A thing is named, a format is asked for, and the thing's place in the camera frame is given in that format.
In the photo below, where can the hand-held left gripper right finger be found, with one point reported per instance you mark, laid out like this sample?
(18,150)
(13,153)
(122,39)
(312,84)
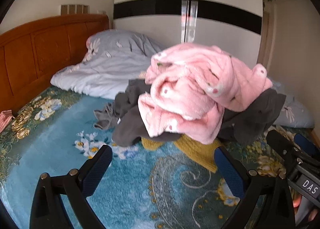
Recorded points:
(230,171)

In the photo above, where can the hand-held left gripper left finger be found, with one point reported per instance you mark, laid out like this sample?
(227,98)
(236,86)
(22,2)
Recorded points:
(97,169)

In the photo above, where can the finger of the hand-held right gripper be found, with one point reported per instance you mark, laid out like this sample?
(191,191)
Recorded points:
(280,144)
(306,144)

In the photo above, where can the pink fleece garment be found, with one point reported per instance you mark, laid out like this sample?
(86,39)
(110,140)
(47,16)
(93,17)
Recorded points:
(190,89)

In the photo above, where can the person's right hand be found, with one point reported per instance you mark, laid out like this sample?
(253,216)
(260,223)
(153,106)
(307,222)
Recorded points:
(296,201)

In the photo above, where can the dark grey garment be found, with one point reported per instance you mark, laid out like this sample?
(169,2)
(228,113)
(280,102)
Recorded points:
(252,119)

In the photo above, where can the yellow garment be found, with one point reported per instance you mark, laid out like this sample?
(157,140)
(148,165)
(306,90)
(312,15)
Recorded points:
(197,151)

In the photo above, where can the blue floral blanket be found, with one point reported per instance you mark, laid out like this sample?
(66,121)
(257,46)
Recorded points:
(140,194)

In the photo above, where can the light grey garment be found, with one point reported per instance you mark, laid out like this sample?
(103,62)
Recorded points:
(105,119)

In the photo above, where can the light blue floral quilt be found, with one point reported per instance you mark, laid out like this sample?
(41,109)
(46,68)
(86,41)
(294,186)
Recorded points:
(112,69)

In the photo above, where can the pink checked cloth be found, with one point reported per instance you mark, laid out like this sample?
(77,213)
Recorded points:
(5,119)

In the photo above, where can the wooden bed headboard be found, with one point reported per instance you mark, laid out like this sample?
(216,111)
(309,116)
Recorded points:
(37,51)

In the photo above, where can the wooden door frame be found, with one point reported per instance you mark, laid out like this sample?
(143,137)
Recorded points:
(265,39)

